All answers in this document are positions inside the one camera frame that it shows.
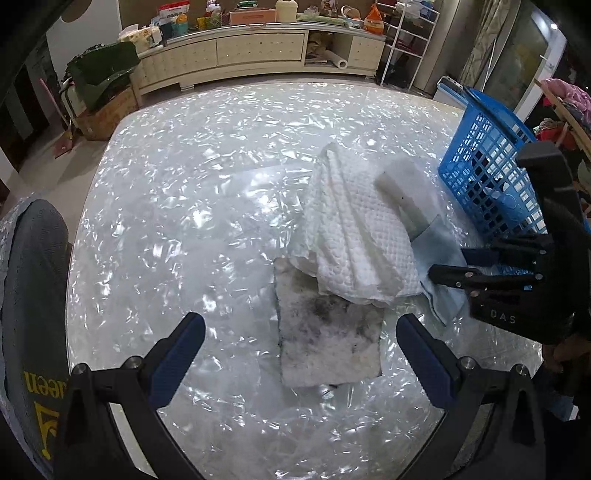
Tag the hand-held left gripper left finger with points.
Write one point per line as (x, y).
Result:
(178, 360)

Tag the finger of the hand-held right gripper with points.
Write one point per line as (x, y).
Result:
(503, 254)
(461, 279)

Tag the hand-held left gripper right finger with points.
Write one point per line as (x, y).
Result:
(427, 364)

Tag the light blue cloth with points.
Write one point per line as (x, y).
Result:
(438, 258)

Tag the grey fluffy pad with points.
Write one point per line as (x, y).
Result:
(323, 341)

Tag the blue plastic basket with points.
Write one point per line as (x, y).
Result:
(471, 138)

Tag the white textured cloth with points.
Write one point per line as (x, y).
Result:
(351, 230)

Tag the person's right hand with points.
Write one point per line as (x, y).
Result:
(565, 355)

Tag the grey chair with yellow print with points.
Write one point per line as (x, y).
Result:
(27, 300)

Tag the white storage box blue lid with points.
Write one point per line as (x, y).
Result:
(449, 94)

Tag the wooden rack with clothes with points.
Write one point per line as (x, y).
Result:
(570, 99)

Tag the patterned curtain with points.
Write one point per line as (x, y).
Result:
(489, 37)

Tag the white metal rack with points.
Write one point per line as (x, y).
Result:
(408, 41)

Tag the white paper roll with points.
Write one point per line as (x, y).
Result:
(333, 60)

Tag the cardboard box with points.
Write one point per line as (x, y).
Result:
(108, 115)

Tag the orange bag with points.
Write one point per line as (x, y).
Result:
(375, 21)

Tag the green bag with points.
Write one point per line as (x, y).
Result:
(99, 69)

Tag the cream TV cabinet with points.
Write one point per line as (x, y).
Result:
(258, 48)

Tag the cream plastic jug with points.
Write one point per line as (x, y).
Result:
(286, 11)

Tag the tissue pack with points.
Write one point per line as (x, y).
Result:
(138, 36)

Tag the pink box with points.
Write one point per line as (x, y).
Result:
(251, 17)

